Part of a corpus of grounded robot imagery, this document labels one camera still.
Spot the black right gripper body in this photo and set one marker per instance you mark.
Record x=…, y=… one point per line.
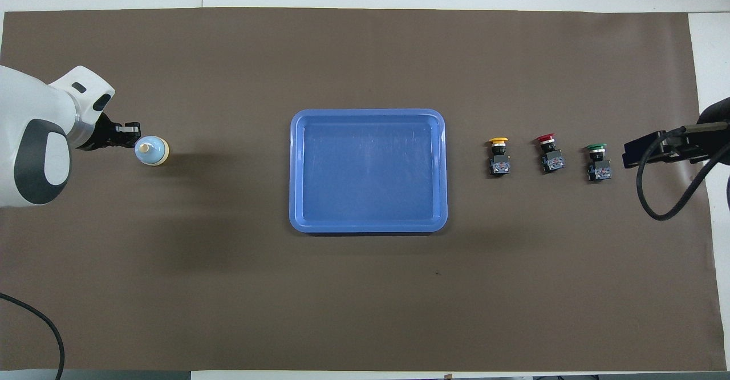
x=713, y=114

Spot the green push button switch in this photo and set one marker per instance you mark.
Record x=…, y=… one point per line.
x=599, y=169

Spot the yellow push button switch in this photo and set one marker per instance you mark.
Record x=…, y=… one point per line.
x=499, y=163

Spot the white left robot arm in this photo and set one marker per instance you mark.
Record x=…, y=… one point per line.
x=23, y=106

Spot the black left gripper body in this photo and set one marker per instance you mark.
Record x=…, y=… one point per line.
x=97, y=134

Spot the brown table mat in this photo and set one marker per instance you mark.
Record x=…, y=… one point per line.
x=228, y=283

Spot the red push button switch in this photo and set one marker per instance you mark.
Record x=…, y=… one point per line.
x=552, y=160

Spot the light blue call bell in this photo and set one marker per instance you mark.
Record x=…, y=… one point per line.
x=154, y=152

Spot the blue plastic tray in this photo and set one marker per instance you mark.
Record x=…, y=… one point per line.
x=370, y=169

